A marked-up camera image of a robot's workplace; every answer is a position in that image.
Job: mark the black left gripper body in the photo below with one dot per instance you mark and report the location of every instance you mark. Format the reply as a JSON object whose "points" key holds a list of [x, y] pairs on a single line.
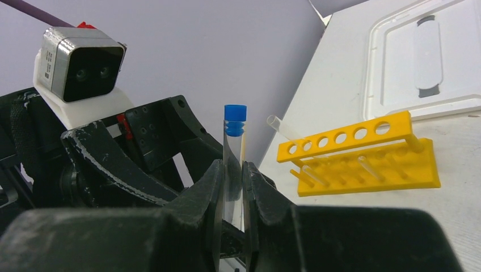
{"points": [[36, 171]]}

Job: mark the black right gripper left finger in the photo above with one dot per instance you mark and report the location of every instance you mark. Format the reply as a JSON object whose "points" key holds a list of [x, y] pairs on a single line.
{"points": [[183, 235]]}

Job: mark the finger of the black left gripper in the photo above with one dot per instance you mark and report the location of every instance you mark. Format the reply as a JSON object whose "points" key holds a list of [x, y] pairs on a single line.
{"points": [[96, 154], [185, 135]]}

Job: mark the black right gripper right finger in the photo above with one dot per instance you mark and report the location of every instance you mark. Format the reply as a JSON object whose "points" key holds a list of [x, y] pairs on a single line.
{"points": [[283, 236]]}

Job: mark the blue capped dropper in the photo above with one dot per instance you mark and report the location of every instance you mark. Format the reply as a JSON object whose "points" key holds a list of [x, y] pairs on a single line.
{"points": [[235, 117]]}

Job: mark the clear glass test tube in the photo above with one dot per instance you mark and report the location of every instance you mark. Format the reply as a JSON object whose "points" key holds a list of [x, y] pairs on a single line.
{"points": [[284, 129]]}

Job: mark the yellow test tube rack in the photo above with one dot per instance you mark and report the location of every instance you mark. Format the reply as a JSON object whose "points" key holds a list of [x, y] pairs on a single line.
{"points": [[372, 156]]}

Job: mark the white plastic bin lid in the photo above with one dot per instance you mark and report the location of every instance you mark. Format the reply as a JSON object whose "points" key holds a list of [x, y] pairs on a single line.
{"points": [[424, 58]]}

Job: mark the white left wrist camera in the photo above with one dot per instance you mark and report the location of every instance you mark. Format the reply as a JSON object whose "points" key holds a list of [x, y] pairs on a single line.
{"points": [[76, 71]]}

